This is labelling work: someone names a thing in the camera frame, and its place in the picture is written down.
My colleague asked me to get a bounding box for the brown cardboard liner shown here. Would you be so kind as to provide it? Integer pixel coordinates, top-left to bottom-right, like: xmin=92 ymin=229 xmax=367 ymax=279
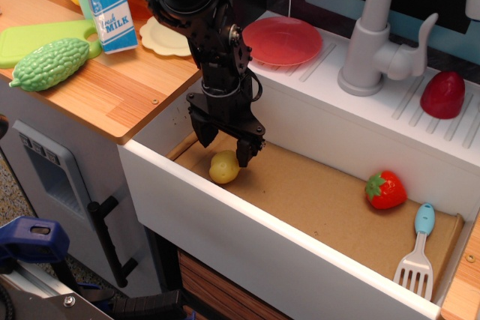
xmin=166 ymin=133 xmax=464 ymax=300

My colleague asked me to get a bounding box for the yellow toy potato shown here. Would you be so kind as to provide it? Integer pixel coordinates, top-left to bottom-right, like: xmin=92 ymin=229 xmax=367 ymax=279
xmin=208 ymin=150 xmax=240 ymax=184

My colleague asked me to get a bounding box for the dark red toy pepper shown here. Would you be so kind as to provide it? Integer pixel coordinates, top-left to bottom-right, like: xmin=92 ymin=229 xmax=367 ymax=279
xmin=420 ymin=71 xmax=466 ymax=119

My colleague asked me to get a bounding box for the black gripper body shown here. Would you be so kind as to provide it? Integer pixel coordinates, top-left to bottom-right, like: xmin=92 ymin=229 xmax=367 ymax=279
xmin=186 ymin=79 xmax=266 ymax=153

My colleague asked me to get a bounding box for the black cabinet door handle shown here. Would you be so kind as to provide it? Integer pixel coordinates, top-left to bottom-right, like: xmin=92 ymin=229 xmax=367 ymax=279
xmin=87 ymin=196 xmax=138 ymax=288

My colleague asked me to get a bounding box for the grey toy faucet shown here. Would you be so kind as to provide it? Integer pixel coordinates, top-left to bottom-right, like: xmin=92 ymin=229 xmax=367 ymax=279
xmin=337 ymin=0 xmax=439 ymax=97

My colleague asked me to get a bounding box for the white spatula blue handle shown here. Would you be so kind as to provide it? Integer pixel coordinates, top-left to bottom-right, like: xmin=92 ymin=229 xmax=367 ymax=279
xmin=393 ymin=203 xmax=436 ymax=301

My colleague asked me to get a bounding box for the blue white milk carton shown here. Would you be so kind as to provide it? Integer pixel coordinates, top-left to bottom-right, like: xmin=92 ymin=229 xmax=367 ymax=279
xmin=88 ymin=0 xmax=138 ymax=54

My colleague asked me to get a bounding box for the pale yellow scalloped plate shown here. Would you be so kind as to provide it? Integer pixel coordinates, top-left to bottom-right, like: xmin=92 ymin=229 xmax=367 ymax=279
xmin=139 ymin=16 xmax=191 ymax=57

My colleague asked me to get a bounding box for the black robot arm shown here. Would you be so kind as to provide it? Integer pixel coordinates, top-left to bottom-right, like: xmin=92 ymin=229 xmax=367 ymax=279
xmin=146 ymin=0 xmax=266 ymax=167

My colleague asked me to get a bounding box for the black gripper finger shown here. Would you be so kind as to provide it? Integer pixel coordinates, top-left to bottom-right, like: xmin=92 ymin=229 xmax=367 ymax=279
xmin=236 ymin=139 xmax=258 ymax=168
xmin=189 ymin=109 xmax=218 ymax=148

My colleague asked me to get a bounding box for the blue clamp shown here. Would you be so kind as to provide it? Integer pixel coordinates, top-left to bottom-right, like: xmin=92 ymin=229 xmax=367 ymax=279
xmin=1 ymin=216 xmax=70 ymax=265

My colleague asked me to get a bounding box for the red toy strawberry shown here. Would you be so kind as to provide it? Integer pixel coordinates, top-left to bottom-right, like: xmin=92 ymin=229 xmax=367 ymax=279
xmin=364 ymin=170 xmax=408 ymax=210

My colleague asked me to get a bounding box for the green bitter melon toy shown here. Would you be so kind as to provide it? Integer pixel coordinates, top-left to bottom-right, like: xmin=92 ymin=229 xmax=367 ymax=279
xmin=9 ymin=37 xmax=89 ymax=91

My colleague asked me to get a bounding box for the green cutting board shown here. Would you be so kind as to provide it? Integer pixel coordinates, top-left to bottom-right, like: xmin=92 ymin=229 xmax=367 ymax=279
xmin=1 ymin=19 xmax=102 ymax=69

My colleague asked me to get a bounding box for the white toy sink basin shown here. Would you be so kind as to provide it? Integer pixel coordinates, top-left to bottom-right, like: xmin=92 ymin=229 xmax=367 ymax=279
xmin=118 ymin=31 xmax=479 ymax=319

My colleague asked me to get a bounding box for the red plastic plate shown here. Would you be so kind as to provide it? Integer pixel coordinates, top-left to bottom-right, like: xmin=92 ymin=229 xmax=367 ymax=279
xmin=243 ymin=16 xmax=323 ymax=66

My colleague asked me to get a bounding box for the grey dishwasher panel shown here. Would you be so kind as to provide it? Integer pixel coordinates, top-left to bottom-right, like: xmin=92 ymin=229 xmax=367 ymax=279
xmin=13 ymin=120 xmax=94 ymax=229

